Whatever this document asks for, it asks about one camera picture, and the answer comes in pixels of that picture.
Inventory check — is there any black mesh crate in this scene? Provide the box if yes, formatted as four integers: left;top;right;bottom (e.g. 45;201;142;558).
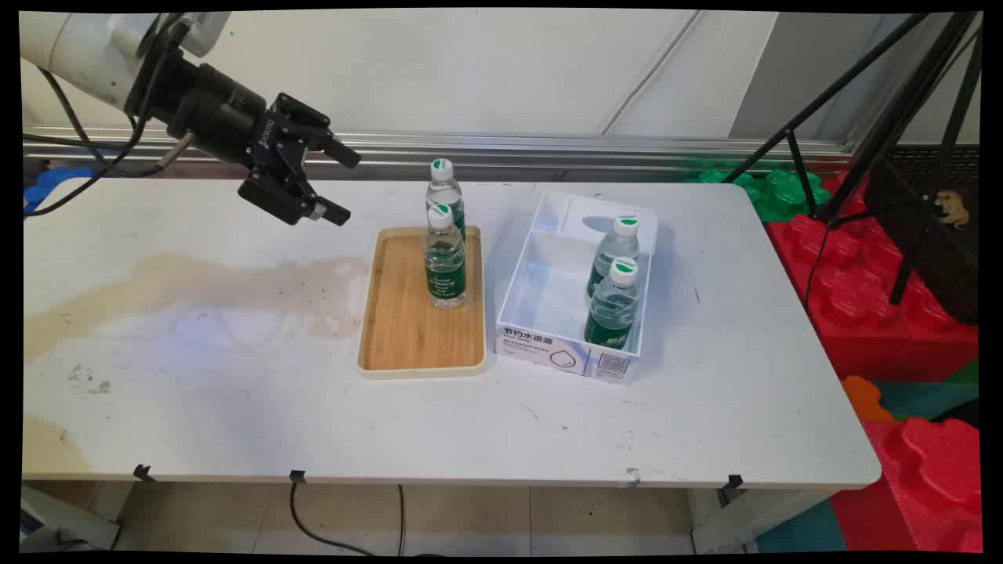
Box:
866;145;980;326

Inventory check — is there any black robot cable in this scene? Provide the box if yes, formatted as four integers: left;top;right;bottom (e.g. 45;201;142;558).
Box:
24;67;197;216

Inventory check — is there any aluminium rail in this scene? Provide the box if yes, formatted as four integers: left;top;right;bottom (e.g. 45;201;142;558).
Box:
24;125;855;183

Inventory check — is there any water bottle green label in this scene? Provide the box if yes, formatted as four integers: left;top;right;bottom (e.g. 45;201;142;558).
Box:
586;215;642;302
584;257;640;351
425;158;467;240
423;204;468;310

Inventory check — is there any green foam block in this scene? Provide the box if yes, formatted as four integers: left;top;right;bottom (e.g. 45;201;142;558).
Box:
682;168;831;224

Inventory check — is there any small brown animal figure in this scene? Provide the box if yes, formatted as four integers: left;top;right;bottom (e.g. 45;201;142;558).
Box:
934;190;971;230

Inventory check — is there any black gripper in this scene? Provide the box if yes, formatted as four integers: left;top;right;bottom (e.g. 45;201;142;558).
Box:
166;64;363;228

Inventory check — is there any white table leg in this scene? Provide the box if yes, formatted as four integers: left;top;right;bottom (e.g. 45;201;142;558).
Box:
690;490;835;555
20;482;122;551

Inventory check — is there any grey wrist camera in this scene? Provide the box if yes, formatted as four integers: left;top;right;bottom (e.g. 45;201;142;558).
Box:
185;12;232;57

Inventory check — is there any black tripod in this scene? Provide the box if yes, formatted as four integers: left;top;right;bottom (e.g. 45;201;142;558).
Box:
721;12;984;306

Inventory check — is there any red foam block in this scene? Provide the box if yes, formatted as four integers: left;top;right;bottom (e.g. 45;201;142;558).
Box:
831;417;984;553
766;174;980;383

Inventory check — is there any blue foam block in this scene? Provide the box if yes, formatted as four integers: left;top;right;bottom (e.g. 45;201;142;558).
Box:
24;166;96;214

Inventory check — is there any bamboo tray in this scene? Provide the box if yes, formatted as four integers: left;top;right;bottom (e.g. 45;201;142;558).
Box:
357;226;487;381

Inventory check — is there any teal foam mat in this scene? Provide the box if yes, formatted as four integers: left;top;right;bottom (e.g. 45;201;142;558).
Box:
756;501;849;553

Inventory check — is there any orange foam piece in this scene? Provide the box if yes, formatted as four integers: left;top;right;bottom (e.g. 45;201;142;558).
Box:
842;374;894;422

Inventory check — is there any white cardboard box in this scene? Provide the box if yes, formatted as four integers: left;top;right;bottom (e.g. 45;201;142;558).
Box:
495;190;659;386

